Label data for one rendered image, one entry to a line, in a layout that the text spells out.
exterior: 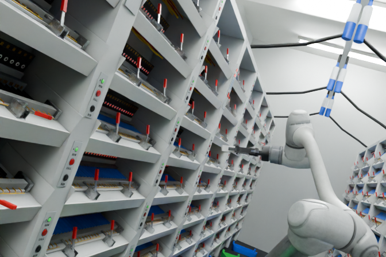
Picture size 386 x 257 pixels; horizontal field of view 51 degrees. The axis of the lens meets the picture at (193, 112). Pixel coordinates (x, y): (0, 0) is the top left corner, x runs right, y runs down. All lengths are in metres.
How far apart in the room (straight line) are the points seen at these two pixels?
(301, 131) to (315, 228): 0.57
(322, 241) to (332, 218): 0.08
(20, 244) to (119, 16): 0.61
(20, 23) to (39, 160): 0.39
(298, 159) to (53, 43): 1.33
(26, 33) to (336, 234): 1.09
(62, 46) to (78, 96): 0.17
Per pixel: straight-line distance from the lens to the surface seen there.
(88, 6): 1.12
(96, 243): 1.54
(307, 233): 1.39
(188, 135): 2.38
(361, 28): 2.75
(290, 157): 1.92
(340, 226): 1.43
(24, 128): 0.91
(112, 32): 1.06
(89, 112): 1.07
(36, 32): 0.85
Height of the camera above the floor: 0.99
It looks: 5 degrees up
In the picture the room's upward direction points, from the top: 20 degrees clockwise
